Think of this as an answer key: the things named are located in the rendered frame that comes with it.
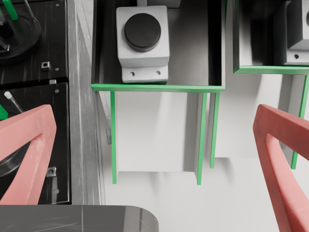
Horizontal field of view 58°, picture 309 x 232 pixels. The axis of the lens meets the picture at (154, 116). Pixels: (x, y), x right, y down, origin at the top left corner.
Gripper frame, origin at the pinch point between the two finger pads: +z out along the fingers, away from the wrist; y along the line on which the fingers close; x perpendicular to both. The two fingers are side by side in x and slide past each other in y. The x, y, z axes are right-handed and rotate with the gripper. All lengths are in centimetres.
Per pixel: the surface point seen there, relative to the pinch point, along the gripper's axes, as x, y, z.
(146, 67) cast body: 3.9, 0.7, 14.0
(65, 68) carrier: 18, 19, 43
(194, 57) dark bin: 4.6, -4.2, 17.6
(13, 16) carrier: 10, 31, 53
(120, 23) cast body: -0.3, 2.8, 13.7
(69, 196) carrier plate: 29.4, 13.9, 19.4
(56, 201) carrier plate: 29.7, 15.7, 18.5
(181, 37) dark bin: 2.9, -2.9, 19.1
